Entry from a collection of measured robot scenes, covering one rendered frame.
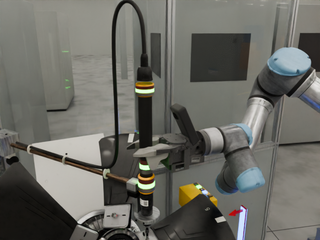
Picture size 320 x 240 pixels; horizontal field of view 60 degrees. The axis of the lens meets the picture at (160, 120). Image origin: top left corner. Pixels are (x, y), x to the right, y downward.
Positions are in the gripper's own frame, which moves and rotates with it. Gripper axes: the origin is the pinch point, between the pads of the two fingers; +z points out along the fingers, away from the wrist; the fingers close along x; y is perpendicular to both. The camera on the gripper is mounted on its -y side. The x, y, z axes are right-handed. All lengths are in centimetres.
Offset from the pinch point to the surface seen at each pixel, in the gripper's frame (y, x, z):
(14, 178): 7.5, 11.2, 27.8
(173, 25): -30, 70, -47
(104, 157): 11.4, 21.5, 2.8
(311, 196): 147, 111, -245
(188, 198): 41, 29, -34
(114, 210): 21.5, 7.1, 4.2
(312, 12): -52, 220, -342
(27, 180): 8.1, 9.8, 24.9
